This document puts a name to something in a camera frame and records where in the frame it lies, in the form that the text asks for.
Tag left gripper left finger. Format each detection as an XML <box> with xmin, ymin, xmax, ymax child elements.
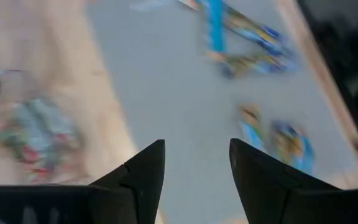
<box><xmin>88</xmin><ymin>139</ymin><xmax>167</xmax><ymax>224</ymax></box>

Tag silver wrapper granola bar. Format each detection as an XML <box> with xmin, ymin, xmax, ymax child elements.
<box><xmin>12</xmin><ymin>98</ymin><xmax>74</xmax><ymax>147</ymax></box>

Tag grey woven mat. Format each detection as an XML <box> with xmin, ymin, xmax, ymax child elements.
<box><xmin>85</xmin><ymin>0</ymin><xmax>358</xmax><ymax>224</ymax></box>

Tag oatmeal raisin granola bar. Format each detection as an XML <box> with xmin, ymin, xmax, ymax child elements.
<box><xmin>225</xmin><ymin>9</ymin><xmax>289</xmax><ymax>54</ymax></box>
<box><xmin>209</xmin><ymin>52</ymin><xmax>298</xmax><ymax>79</ymax></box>
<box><xmin>270</xmin><ymin>120</ymin><xmax>304</xmax><ymax>162</ymax></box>
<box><xmin>290</xmin><ymin>136</ymin><xmax>316</xmax><ymax>175</ymax></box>

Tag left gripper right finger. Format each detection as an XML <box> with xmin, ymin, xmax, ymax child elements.
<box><xmin>228</xmin><ymin>138</ymin><xmax>340</xmax><ymax>224</ymax></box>

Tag light blue granola bar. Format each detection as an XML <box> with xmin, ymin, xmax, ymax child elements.
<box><xmin>197</xmin><ymin>0</ymin><xmax>227</xmax><ymax>54</ymax></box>

